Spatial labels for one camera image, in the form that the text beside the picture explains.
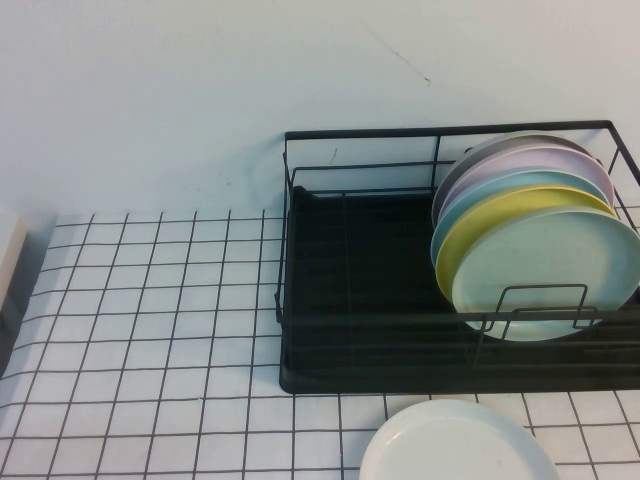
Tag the grey round plate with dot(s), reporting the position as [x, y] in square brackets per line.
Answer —
[500, 145]

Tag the light blue round plate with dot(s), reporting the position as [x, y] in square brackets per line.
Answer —
[525, 180]

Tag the beige box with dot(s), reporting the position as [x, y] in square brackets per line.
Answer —
[11, 260]

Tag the yellow round plate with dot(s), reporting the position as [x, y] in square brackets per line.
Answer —
[500, 205]

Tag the white round plate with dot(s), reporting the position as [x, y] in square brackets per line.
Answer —
[450, 445]

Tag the white grid pattern tablecloth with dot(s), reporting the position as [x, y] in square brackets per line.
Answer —
[150, 350]

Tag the mint green round plate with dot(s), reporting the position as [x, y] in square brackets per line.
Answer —
[550, 260]

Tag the pink round plate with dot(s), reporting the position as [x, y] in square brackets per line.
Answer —
[540, 160]

